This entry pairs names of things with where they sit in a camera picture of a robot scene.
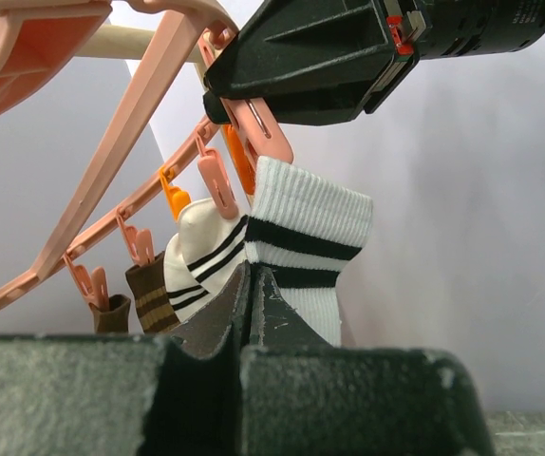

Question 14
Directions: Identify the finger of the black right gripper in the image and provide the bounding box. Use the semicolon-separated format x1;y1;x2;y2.
203;0;394;126

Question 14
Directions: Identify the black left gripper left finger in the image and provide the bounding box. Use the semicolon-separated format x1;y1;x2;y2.
0;264;252;455

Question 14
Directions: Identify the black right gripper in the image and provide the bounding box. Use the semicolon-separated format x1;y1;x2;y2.
365;1;545;114

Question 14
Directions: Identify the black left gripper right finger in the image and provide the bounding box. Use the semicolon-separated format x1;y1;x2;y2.
241;268;494;455

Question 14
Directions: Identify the white sock with black stripes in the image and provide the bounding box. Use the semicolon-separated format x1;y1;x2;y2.
245;157;374;346

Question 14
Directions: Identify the pink round clip hanger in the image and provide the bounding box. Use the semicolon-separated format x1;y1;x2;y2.
0;0;295;329

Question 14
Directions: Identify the wooden hanger rack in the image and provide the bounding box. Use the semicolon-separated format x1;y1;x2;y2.
75;24;191;61

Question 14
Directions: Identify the hanging brown striped sock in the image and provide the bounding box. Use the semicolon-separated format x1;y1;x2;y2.
89;251;181;336

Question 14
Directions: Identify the hanging white sock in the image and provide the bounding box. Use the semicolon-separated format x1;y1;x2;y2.
163;198;248;321

